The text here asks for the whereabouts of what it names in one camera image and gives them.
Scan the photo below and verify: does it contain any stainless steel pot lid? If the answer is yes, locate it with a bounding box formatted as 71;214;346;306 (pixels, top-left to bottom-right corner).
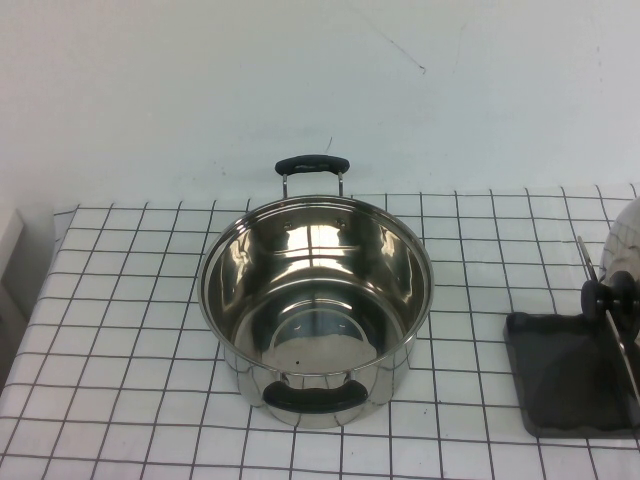
579;197;640;351

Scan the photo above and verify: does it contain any dark tray wire lid rack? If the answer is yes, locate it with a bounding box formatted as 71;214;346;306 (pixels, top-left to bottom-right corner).
502;234;640;441

